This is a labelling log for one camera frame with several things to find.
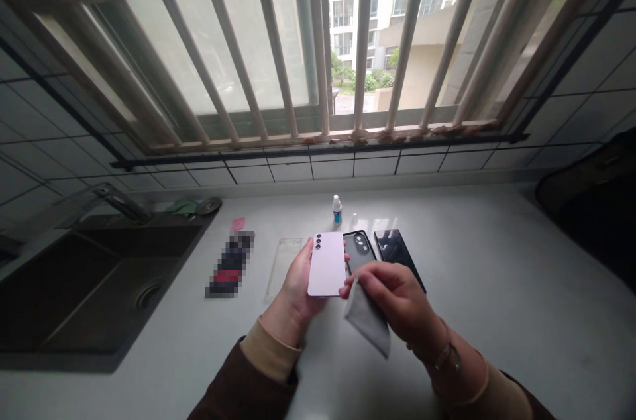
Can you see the black smartphone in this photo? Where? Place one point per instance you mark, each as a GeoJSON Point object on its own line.
{"type": "Point", "coordinates": [399, 256]}

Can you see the barred window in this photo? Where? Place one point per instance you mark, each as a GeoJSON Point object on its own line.
{"type": "Point", "coordinates": [298, 42]}

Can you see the small pink paper slip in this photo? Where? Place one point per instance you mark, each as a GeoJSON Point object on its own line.
{"type": "Point", "coordinates": [238, 223]}

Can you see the black phone case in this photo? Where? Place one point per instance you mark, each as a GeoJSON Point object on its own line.
{"type": "Point", "coordinates": [359, 250]}

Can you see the person's right hand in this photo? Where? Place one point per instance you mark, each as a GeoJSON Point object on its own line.
{"type": "Point", "coordinates": [395, 298]}

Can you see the dark rectangular packet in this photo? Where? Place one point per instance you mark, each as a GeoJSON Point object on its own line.
{"type": "Point", "coordinates": [231, 265]}

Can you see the steel kitchen faucet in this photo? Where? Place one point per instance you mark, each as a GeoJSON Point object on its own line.
{"type": "Point", "coordinates": [116, 204]}

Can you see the person's left thumb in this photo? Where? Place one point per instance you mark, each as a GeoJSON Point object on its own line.
{"type": "Point", "coordinates": [318, 303]}

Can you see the grey microfibre cleaning cloth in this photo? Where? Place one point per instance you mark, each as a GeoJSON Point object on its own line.
{"type": "Point", "coordinates": [366, 318]}

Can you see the person's right thumb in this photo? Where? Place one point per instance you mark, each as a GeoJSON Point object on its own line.
{"type": "Point", "coordinates": [370, 291]}

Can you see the green cloth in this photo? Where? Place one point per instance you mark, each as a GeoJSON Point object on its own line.
{"type": "Point", "coordinates": [183, 207]}

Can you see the person's right index finger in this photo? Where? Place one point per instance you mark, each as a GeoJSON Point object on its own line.
{"type": "Point", "coordinates": [355, 280]}

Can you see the small white spray bottle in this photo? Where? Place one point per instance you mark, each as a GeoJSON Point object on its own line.
{"type": "Point", "coordinates": [337, 211]}

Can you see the person's left hand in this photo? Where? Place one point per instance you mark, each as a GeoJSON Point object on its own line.
{"type": "Point", "coordinates": [298, 286]}

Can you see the clear transparent phone case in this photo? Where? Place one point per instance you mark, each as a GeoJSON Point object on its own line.
{"type": "Point", "coordinates": [283, 268]}

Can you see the person's left index finger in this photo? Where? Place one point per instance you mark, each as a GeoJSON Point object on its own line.
{"type": "Point", "coordinates": [304, 253]}

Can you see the pale pink smartphone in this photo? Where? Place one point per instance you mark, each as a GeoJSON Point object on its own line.
{"type": "Point", "coordinates": [326, 265]}

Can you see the black bag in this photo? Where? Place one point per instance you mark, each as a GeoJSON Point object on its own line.
{"type": "Point", "coordinates": [593, 211]}

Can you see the person's right fingers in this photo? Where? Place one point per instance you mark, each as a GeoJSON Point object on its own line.
{"type": "Point", "coordinates": [397, 268]}

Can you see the dark steel kitchen sink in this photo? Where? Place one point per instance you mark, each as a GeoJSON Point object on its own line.
{"type": "Point", "coordinates": [92, 291]}

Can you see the round metal sink strainer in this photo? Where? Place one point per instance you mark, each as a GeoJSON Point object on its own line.
{"type": "Point", "coordinates": [208, 206]}

